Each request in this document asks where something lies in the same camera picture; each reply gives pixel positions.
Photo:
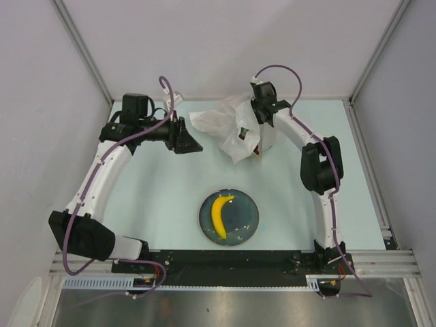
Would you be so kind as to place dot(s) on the aluminium frame rail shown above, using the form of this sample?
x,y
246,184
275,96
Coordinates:
x,y
367,264

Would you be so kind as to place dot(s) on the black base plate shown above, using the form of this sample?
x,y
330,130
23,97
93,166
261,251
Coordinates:
x,y
231,268

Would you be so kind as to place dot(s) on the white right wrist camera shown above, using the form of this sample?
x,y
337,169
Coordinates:
x,y
256,82

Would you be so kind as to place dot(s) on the white plastic bag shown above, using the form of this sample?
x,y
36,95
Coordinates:
x,y
223,123

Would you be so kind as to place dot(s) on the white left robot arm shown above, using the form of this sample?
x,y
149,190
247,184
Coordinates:
x,y
79,228

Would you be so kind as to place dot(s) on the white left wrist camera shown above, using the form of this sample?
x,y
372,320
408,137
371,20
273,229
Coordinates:
x,y
172,99

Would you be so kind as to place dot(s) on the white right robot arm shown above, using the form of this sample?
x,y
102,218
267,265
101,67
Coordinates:
x,y
321,168

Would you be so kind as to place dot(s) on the blue ceramic plate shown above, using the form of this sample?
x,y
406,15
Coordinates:
x,y
241,218

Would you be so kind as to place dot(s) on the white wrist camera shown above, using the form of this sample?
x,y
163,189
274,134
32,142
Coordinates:
x,y
256,82
172,99

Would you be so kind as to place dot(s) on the fake yellow banana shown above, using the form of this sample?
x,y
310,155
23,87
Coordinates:
x,y
216,215

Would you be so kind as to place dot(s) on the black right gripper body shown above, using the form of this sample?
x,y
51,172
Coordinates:
x,y
257,106

